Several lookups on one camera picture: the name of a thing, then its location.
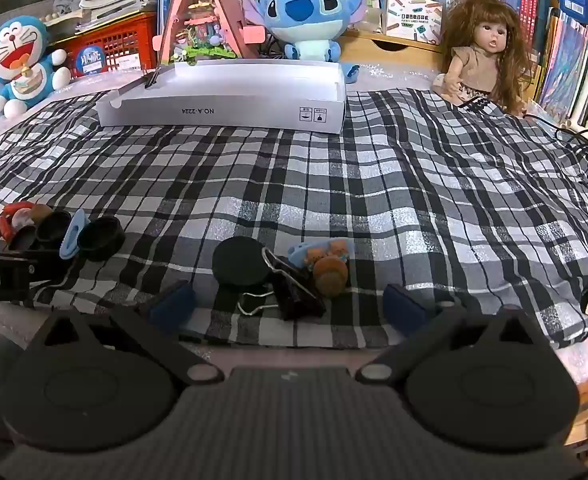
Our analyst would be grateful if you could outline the white box with colourful print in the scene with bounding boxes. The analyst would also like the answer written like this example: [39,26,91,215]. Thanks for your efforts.
[381,0,445,45]

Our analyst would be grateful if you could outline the wooden drawer box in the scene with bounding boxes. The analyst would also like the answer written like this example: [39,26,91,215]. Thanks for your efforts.
[336,30,542,101]

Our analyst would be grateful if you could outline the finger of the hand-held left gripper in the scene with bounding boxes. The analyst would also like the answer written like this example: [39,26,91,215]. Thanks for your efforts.
[29,257,67,286]

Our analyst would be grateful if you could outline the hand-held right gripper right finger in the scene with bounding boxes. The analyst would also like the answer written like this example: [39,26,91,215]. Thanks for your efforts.
[355,283,550,381]

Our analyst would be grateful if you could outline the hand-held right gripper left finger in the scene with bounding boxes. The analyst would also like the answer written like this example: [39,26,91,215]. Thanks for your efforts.
[39,281,225,384]

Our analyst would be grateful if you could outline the red plastic crate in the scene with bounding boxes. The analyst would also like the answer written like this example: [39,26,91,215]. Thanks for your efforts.
[49,12,160,78]

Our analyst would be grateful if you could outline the row of thin picture books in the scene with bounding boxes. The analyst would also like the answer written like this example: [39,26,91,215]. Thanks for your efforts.
[534,7,588,123]

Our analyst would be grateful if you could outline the white cardboard box tray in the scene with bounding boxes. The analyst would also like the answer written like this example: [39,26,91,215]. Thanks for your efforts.
[95,57,347,135]

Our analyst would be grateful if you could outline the blue alien plush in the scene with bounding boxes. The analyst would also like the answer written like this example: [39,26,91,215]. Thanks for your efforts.
[242,0,370,83]

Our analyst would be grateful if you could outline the pink triangular miniature house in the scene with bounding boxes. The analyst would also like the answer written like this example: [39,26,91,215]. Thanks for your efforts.
[153,0,257,66]

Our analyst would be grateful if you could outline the blue hair clip with bears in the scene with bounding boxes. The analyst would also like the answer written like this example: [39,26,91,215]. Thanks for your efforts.
[288,239,356,297]

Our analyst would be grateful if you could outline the doll with brown hair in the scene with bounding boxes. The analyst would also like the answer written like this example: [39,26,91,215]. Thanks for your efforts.
[431,0,537,116]

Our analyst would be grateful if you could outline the black round lid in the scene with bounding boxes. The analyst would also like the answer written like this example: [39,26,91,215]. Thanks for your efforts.
[211,237,275,288]

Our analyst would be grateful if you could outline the large black binder clip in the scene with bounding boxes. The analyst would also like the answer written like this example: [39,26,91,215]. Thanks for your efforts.
[236,247,327,322]

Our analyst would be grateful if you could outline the black cable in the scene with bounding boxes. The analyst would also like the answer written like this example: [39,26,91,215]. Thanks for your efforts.
[524,110,588,181]

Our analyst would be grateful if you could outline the blue cat robot plush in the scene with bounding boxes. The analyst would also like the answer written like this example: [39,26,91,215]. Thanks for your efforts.
[0,15,72,117]

